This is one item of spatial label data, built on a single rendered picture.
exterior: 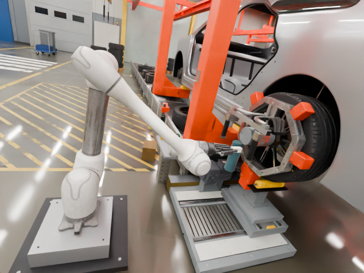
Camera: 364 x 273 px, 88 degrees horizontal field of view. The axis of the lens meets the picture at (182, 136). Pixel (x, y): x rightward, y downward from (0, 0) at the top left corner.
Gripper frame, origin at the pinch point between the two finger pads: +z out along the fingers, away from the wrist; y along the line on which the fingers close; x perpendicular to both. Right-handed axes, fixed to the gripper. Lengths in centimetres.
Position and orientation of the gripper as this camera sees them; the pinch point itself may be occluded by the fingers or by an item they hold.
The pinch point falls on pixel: (235, 149)
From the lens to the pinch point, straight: 117.8
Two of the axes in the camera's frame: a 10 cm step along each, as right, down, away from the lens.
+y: 2.9, 4.4, -8.5
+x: 1.8, -9.0, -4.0
